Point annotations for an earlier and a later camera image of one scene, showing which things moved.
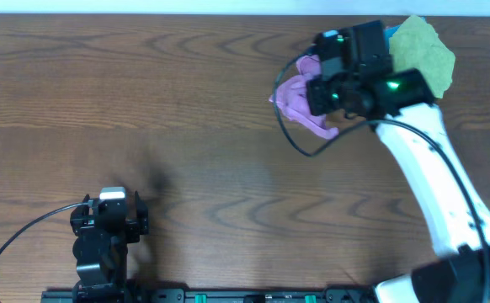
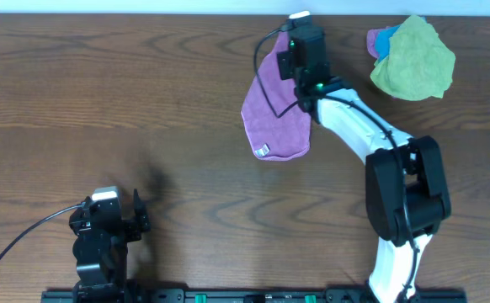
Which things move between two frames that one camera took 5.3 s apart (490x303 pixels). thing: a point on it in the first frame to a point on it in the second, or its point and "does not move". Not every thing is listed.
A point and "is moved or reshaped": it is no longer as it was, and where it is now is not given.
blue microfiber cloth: x=388 y=32 does not move
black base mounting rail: x=121 y=293 does not move
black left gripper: x=141 y=224 does not move
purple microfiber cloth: x=291 y=98 is moved or reshaped
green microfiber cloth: x=416 y=45 does not move
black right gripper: x=316 y=105 to x=280 y=56
